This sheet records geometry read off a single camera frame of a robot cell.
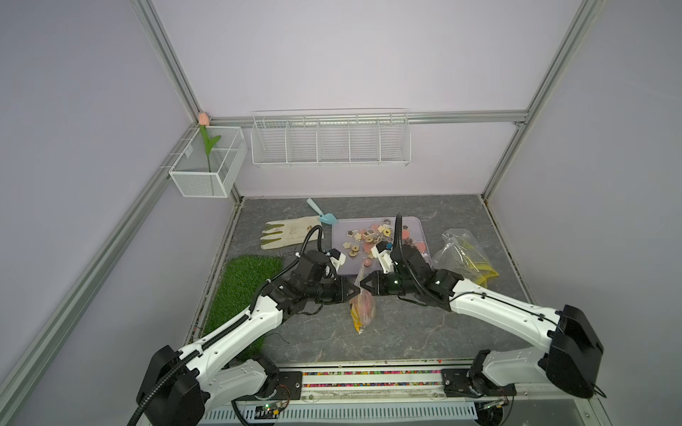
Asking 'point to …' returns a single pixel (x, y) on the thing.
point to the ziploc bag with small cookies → (458, 250)
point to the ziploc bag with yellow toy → (363, 307)
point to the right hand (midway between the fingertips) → (359, 282)
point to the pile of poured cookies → (362, 240)
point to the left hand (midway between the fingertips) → (359, 293)
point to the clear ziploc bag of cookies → (462, 253)
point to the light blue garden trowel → (328, 218)
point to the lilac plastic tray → (419, 232)
